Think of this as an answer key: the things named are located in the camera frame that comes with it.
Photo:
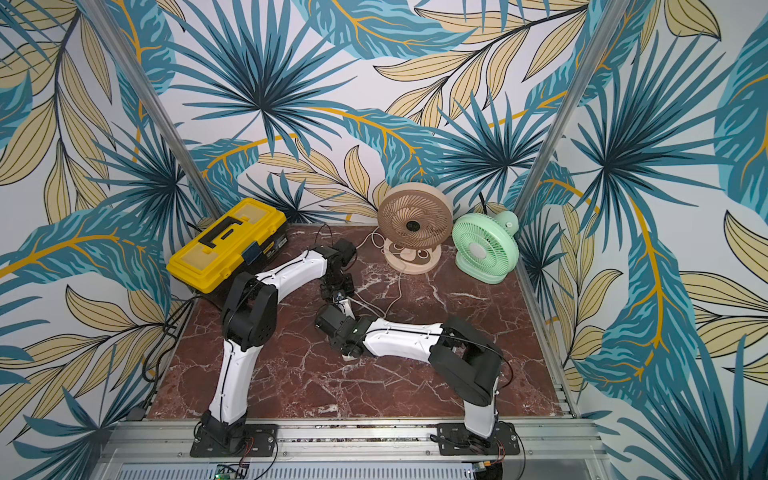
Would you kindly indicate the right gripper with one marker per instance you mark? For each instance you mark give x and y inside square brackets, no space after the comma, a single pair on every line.
[327,322]

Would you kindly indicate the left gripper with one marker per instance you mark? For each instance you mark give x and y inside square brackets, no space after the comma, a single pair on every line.
[349,288]

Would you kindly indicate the beige red power strip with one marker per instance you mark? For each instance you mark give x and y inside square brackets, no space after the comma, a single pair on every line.
[348,330]

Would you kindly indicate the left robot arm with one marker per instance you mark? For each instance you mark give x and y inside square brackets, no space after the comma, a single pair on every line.
[249,319]

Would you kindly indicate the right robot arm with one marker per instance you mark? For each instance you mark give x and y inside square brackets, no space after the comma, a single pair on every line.
[465,359]

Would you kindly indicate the beige desk fan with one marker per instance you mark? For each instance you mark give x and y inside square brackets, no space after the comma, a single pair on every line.
[415,219]

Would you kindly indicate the green desk fan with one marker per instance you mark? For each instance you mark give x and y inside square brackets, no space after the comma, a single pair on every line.
[486,247]

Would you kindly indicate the yellow black toolbox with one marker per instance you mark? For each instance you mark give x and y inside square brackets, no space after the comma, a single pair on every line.
[246,238]

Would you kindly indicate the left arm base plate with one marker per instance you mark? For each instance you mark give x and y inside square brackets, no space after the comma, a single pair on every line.
[264,441]

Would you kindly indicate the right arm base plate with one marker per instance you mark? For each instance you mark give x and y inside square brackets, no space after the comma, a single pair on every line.
[453,439]

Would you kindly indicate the aluminium front rail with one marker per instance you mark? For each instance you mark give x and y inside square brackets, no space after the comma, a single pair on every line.
[388,448]

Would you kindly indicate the left metal frame post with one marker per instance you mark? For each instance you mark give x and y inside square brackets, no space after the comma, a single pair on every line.
[109,31]

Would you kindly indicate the metal frame post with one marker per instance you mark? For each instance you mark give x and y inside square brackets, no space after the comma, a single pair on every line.
[109,31]
[582,76]

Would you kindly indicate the right metal frame post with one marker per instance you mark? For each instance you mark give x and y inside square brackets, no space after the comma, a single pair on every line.
[582,76]

